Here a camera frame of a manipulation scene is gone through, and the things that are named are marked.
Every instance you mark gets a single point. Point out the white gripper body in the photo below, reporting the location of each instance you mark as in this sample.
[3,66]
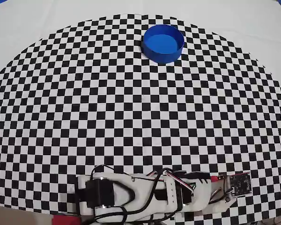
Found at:
[202,187]

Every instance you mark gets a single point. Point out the blue round box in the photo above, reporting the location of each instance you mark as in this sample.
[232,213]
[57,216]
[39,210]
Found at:
[162,42]

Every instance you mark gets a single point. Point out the black white checkered mat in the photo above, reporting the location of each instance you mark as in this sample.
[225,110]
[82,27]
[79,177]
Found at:
[140,105]

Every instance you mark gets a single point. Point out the black camera circuit board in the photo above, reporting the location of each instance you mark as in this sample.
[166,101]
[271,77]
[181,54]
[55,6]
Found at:
[240,185]

